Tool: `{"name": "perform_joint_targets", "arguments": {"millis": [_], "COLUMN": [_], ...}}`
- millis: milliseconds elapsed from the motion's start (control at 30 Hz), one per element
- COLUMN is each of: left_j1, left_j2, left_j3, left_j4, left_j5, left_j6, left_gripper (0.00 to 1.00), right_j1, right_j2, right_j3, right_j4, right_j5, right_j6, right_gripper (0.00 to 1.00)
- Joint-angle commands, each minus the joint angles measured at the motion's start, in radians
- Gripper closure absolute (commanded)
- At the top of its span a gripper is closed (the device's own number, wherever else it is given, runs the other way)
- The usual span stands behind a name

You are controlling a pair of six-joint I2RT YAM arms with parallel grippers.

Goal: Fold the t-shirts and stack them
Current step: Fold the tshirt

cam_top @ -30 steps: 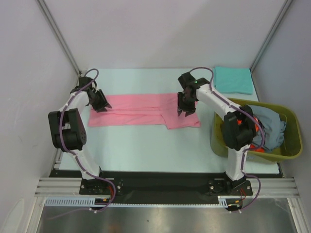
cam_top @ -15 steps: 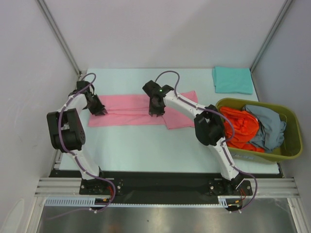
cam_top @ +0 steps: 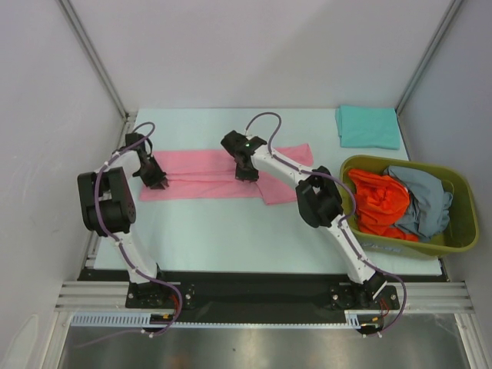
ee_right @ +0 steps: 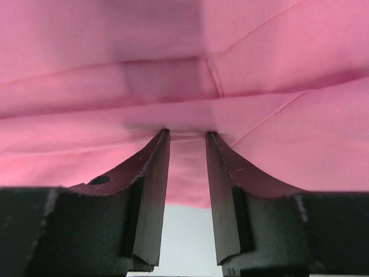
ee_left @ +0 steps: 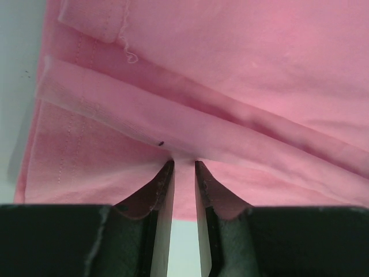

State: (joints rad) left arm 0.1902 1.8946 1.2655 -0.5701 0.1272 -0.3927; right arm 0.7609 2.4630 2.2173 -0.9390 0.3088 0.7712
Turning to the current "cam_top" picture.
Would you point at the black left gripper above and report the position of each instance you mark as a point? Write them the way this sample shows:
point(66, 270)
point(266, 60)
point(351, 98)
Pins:
point(160, 175)

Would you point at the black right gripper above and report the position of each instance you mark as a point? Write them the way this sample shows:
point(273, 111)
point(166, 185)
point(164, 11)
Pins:
point(241, 175)

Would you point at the pink t shirt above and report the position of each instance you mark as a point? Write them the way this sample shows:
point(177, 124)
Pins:
point(197, 174)

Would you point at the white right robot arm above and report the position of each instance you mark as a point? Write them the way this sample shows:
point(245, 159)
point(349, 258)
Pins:
point(318, 198)

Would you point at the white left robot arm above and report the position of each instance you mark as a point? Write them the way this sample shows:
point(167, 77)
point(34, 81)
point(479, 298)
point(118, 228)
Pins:
point(108, 207)

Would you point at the folded teal t shirt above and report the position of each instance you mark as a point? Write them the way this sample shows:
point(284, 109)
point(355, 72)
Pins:
point(362, 127)

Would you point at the orange t shirt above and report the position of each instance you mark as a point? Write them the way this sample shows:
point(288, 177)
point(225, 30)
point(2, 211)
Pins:
point(381, 201)

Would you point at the grey blue t shirt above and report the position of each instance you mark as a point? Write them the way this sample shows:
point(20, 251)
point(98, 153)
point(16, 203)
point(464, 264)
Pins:
point(428, 212)

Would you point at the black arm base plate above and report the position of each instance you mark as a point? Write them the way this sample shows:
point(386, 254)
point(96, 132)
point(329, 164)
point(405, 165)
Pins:
point(255, 296)

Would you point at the left aluminium corner post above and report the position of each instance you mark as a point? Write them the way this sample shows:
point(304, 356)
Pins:
point(91, 53)

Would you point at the aluminium corner post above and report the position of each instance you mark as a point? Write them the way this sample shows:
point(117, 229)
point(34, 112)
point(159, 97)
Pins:
point(445, 24)
point(91, 53)

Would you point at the grey slotted cable duct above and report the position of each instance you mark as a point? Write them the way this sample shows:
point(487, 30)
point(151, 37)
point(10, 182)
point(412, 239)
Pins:
point(339, 320)

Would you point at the aluminium frame rail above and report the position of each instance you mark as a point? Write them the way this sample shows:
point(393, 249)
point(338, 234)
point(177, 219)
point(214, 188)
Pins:
point(422, 297)

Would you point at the right aluminium corner post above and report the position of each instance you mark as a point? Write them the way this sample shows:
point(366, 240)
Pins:
point(445, 24)

